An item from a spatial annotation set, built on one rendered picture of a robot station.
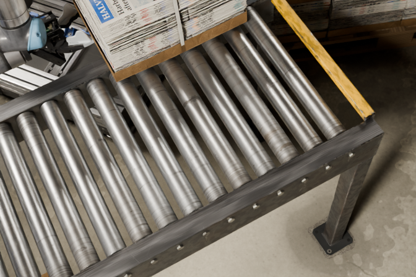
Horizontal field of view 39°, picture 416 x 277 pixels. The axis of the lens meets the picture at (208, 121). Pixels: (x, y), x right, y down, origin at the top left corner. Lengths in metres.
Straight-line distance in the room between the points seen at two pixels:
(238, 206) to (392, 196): 1.02
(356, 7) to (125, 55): 1.10
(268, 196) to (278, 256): 0.80
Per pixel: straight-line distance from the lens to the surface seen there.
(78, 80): 1.58
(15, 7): 1.46
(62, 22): 1.69
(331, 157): 1.41
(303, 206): 2.21
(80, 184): 1.43
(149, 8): 1.37
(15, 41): 1.51
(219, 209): 1.35
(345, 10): 2.31
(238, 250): 2.15
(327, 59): 1.52
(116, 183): 1.41
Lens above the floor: 2.06
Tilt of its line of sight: 61 degrees down
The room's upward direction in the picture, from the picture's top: 9 degrees counter-clockwise
